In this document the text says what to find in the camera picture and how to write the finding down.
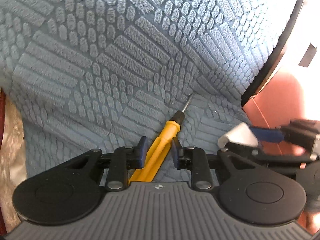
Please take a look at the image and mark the white charger plug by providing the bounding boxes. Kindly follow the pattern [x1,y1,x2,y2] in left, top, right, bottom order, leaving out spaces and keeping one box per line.
[217,122,259,148]

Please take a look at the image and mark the pink storage box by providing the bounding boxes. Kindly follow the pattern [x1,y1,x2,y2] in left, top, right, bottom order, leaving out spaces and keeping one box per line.
[241,69,320,160]

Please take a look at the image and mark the blue textured sofa cover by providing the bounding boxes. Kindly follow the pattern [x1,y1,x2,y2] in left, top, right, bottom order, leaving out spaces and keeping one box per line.
[1,0,297,177]

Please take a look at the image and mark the yellow handled screwdriver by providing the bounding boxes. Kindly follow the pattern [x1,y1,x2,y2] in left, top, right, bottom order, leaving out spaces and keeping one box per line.
[129,93,193,183]

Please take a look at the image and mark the person's right hand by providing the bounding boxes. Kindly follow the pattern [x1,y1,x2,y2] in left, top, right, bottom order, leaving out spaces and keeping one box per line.
[298,205,320,235]

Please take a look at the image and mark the patterned blanket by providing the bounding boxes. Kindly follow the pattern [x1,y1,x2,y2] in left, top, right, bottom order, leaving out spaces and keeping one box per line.
[1,90,27,236]

